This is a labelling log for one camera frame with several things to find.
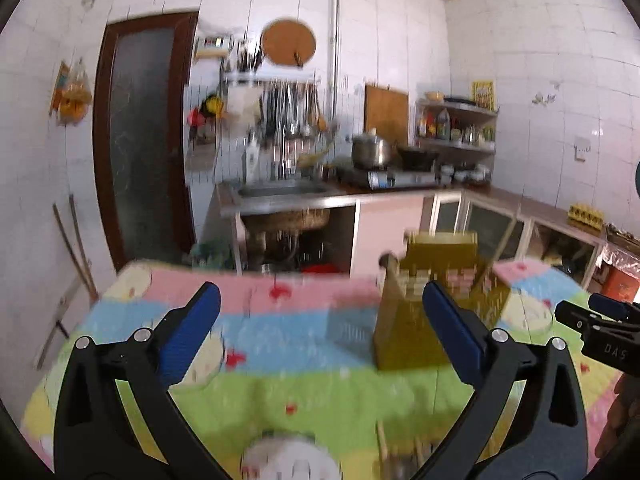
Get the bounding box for person's right hand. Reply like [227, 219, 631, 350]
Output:
[595, 375, 640, 458]

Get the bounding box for cartoon printed table cloth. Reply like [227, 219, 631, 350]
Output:
[20, 259, 626, 480]

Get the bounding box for round wooden chopping board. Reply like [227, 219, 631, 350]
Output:
[261, 19, 318, 67]

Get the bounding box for orange hanging plastic bag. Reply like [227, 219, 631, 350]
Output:
[50, 60, 94, 123]

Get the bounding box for yellow plastic utensil holder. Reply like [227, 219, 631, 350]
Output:
[372, 230, 513, 373]

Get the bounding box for white hanging plastic bag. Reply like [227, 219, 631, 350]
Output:
[227, 87, 263, 121]

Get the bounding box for row of condiment bottles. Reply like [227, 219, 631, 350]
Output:
[417, 110, 496, 143]

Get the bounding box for steel gas stove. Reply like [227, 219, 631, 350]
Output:
[336, 165, 441, 191]

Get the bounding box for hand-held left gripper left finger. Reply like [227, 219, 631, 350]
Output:
[54, 281, 236, 480]

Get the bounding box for wall meter box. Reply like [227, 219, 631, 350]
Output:
[195, 35, 232, 58]

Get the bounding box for yellow and red hanging cloths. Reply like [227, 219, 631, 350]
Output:
[187, 92, 226, 143]

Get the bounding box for black wok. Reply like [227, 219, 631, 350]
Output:
[396, 145, 441, 171]

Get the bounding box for red cardboard box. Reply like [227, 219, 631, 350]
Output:
[600, 262, 640, 303]

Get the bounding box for group of small bowls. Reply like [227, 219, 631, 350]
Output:
[440, 162, 488, 183]

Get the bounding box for thin wooden stick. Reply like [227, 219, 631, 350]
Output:
[52, 204, 96, 303]
[68, 194, 98, 301]

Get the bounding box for steel wall utensil rack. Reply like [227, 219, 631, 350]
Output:
[223, 71, 323, 83]

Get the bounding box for white vertical wall pipe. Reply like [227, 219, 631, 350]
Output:
[327, 0, 342, 131]

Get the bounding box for knife holder with knives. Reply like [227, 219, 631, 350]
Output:
[235, 40, 263, 73]

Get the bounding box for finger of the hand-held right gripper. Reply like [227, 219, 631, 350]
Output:
[554, 300, 597, 334]
[588, 292, 640, 322]

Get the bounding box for brown frosted glass door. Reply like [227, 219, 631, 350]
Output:
[92, 11, 201, 271]

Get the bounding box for steel kitchen sink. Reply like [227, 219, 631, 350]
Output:
[237, 182, 341, 201]

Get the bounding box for steel cooking pot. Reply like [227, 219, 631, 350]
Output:
[351, 130, 393, 168]

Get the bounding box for yellow egg carton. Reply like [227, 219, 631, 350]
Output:
[567, 203, 606, 228]

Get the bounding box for rectangular wooden cutting board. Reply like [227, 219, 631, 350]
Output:
[364, 84, 410, 146]

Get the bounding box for green plastic bag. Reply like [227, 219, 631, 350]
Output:
[192, 240, 236, 271]

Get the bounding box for wooden chopstick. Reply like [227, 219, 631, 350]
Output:
[379, 252, 401, 286]
[477, 210, 521, 286]

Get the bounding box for yellow wall calendar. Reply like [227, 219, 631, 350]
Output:
[471, 80, 496, 111]

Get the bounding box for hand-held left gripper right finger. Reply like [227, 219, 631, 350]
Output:
[422, 280, 588, 480]

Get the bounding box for steel corner shelf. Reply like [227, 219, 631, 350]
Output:
[414, 97, 500, 153]

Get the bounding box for white dish soap bottle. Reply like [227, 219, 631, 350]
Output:
[243, 132, 262, 181]

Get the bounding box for wall sticker hooks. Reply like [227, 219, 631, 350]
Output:
[532, 80, 561, 106]

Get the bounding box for row of hanging metal utensils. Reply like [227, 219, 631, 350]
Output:
[260, 82, 326, 141]

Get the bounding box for pink kitchen counter cabinet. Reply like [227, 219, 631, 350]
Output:
[200, 182, 616, 286]

